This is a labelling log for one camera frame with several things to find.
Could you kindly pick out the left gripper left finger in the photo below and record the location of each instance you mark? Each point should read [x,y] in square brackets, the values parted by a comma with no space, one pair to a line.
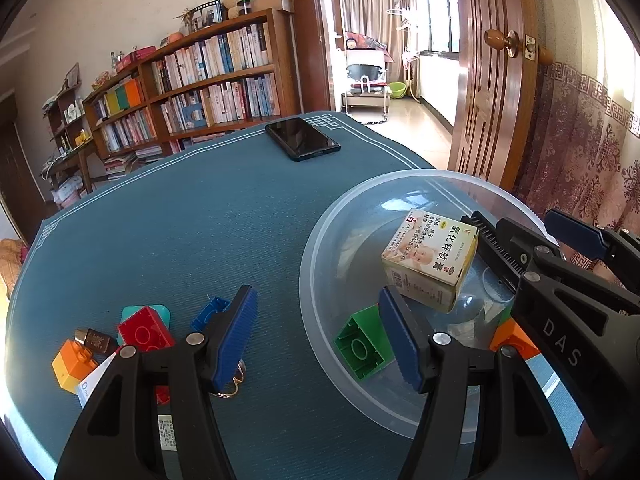
[116,434]

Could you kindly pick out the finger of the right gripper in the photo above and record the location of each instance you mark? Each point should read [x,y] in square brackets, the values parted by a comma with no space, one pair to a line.
[585,239]
[506,247]

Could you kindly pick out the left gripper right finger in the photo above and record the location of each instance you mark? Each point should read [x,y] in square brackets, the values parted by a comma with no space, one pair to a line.
[484,416]

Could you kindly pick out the small orange green block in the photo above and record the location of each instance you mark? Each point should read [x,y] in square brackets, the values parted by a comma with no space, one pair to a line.
[509,333]

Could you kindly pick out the yellow ointment box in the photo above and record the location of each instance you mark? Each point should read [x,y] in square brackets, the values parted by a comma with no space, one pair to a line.
[428,257]

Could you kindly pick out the yellow orange toy block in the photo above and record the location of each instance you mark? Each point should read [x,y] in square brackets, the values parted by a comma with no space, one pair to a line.
[72,365]

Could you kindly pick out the brown perfume bottle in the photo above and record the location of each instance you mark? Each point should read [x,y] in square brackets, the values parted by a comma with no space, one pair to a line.
[95,341]

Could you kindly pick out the red long toy block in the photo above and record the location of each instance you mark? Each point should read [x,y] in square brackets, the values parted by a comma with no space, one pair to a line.
[146,331]

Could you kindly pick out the teal dental floss case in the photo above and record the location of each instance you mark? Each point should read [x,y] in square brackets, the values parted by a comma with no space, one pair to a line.
[162,312]

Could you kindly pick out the pink green toy block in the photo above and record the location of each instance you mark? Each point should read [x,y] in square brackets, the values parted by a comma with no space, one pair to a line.
[363,343]

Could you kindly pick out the gold metal ring puzzle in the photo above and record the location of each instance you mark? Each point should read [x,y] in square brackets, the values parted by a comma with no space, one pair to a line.
[232,388]

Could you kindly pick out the blue toy block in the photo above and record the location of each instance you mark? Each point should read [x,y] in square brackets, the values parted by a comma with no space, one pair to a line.
[214,306]

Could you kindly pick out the clear plastic bowl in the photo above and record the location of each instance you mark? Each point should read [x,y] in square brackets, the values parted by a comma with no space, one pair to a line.
[342,272]

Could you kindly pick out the pale green medicine box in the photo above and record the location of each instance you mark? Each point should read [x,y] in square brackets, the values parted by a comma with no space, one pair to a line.
[167,433]

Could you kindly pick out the white baby wash box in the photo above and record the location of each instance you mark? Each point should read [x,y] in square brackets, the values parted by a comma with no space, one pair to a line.
[85,388]

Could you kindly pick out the patterned pink curtain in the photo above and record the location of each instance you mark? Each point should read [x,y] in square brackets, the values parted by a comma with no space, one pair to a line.
[582,152]

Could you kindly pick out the wooden door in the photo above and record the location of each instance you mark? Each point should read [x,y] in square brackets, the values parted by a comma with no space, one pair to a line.
[497,83]

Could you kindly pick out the rolling cart with basin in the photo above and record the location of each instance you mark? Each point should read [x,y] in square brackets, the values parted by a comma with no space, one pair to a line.
[366,80]

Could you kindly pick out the black smartphone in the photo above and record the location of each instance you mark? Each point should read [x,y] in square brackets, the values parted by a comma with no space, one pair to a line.
[300,140]

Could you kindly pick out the blue table mat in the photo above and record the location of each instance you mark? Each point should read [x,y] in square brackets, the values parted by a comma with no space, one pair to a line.
[199,224]

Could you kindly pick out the small wooden shelf desk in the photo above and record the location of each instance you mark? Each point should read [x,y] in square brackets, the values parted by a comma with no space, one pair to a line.
[73,142]

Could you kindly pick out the wooden bookshelf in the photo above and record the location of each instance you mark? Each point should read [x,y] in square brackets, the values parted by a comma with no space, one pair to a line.
[220,79]

